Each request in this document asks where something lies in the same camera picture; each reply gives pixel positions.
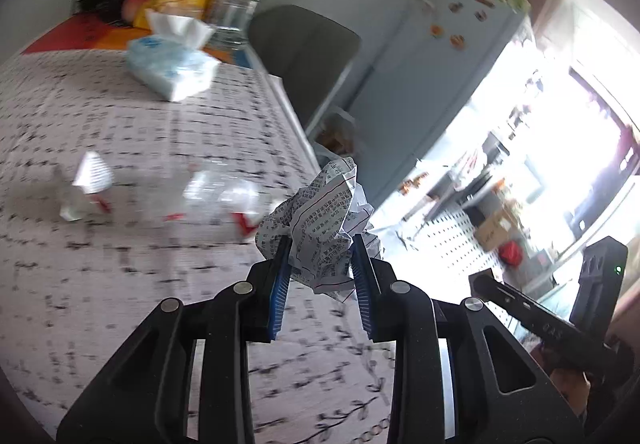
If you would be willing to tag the cluster of fridge magnets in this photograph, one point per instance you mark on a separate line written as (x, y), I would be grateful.
(457, 39)

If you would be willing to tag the red orange blue table mat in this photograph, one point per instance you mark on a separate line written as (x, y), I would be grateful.
(75, 35)

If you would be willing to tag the brown cardboard box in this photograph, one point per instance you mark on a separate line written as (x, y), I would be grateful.
(495, 229)

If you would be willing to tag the orange floral fridge magnet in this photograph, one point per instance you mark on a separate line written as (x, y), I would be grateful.
(412, 182)

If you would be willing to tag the clear plastic water jug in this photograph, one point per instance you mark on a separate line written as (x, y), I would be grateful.
(235, 4)

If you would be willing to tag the red bag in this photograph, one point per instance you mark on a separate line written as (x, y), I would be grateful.
(511, 254)

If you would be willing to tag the printed paper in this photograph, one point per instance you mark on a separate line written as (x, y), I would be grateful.
(320, 224)

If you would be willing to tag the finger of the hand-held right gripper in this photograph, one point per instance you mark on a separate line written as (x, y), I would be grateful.
(600, 284)
(500, 291)

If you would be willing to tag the blue white soft tissue pack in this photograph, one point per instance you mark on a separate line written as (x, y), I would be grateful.
(170, 69)

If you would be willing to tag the large window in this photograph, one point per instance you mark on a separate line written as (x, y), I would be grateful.
(605, 149)

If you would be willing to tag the clear wrapper with white paper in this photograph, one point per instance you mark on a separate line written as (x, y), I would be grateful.
(92, 172)

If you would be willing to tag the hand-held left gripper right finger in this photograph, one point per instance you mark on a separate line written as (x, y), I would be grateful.
(361, 284)

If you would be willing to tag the white refrigerator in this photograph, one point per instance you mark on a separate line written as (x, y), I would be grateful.
(425, 89)

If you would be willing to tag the peach-coloured round fruit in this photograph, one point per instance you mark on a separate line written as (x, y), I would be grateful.
(137, 4)

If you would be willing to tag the grey upholstered chair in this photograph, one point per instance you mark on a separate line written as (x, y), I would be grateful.
(305, 54)

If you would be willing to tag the person's right hand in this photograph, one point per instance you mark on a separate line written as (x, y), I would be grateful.
(570, 389)

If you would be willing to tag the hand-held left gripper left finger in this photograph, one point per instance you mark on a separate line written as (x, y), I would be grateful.
(280, 294)

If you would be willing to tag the clear plastic bag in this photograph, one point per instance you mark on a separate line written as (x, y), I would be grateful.
(220, 196)

